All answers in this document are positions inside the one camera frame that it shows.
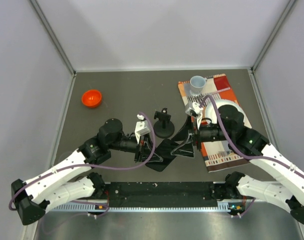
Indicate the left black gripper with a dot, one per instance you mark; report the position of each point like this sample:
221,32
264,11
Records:
146,143

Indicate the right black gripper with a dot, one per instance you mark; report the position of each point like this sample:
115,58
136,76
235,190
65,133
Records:
186,149

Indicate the black smartphone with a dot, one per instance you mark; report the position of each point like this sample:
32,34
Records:
165,148

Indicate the black phone stand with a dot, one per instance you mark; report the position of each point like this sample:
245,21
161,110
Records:
163,127

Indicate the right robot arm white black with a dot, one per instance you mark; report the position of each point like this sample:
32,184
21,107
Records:
224,121

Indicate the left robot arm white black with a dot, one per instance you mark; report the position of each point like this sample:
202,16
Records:
35,197

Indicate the patterned orange placemat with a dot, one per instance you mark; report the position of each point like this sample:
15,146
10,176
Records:
217,155

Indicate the white plate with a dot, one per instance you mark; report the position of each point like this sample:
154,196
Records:
210,112

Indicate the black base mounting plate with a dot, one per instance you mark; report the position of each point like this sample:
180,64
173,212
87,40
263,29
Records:
164,194

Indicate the light blue cup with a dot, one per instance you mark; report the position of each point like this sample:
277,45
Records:
197,83

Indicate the orange bowl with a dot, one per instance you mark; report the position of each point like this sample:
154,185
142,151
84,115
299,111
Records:
91,98

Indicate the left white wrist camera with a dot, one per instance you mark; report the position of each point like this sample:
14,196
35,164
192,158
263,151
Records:
142,126

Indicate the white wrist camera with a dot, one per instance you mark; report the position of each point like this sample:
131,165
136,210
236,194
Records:
195,110
142,126

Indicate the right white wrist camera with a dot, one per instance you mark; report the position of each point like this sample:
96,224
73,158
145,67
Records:
195,110

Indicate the grey slotted cable duct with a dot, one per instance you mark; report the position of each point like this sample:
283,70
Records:
77,207

